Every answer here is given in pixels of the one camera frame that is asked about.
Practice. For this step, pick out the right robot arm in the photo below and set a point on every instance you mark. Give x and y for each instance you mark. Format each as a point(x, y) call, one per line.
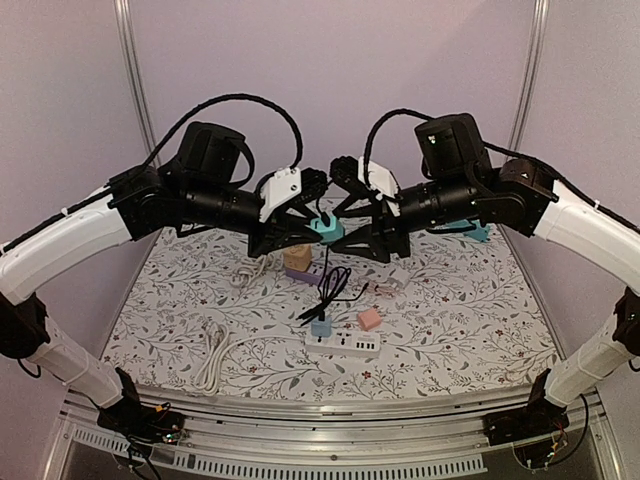
point(470, 179)

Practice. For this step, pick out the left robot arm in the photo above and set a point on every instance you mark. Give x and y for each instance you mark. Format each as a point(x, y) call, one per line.
point(131, 206)

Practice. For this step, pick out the aluminium frame post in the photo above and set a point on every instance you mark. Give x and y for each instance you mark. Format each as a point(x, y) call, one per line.
point(532, 64)
point(124, 23)

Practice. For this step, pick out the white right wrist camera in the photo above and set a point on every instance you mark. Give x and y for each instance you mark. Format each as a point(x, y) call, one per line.
point(354, 176)

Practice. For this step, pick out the aluminium front rail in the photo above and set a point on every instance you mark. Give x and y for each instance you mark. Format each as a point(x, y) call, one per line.
point(235, 438)

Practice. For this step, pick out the white power strip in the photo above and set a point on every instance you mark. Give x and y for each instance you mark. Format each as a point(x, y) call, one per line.
point(344, 342)

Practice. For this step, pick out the teal charger plug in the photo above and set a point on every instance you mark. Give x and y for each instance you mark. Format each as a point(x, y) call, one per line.
point(329, 228)

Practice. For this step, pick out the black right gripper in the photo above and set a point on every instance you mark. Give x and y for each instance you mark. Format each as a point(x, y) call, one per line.
point(388, 234)

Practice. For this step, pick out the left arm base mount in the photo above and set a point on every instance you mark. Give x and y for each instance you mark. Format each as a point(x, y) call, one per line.
point(145, 424)

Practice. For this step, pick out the light blue charger plug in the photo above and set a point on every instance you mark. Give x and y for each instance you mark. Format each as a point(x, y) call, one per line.
point(321, 327)

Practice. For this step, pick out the teal power strip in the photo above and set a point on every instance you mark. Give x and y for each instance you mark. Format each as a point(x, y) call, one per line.
point(470, 228)

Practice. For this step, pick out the floral table mat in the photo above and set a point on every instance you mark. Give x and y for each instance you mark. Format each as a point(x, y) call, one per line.
point(457, 316)

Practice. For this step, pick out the pink charger plug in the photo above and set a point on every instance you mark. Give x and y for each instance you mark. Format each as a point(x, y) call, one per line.
point(369, 319)

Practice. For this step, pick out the right aluminium frame post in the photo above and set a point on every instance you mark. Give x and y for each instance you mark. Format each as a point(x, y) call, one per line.
point(532, 64)

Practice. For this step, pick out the left aluminium frame post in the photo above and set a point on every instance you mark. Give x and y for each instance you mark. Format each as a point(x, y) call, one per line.
point(124, 23)

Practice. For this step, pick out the purple power strip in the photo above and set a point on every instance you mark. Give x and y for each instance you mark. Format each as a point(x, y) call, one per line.
point(312, 276)

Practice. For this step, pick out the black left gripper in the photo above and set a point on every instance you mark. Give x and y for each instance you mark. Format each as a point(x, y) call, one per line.
point(279, 233)

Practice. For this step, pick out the beige cube socket adapter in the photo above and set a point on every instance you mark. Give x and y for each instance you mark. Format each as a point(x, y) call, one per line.
point(298, 258)

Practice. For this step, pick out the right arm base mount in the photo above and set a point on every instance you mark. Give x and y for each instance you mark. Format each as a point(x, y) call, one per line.
point(536, 432)

